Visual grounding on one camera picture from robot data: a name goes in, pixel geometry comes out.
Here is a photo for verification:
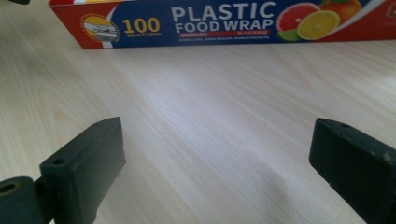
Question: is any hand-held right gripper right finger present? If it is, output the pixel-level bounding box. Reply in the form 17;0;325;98
308;117;396;224

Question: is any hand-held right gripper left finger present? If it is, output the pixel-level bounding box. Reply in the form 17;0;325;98
39;116;127;224

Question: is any red and blue wrap box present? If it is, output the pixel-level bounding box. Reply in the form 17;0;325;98
49;0;396;50

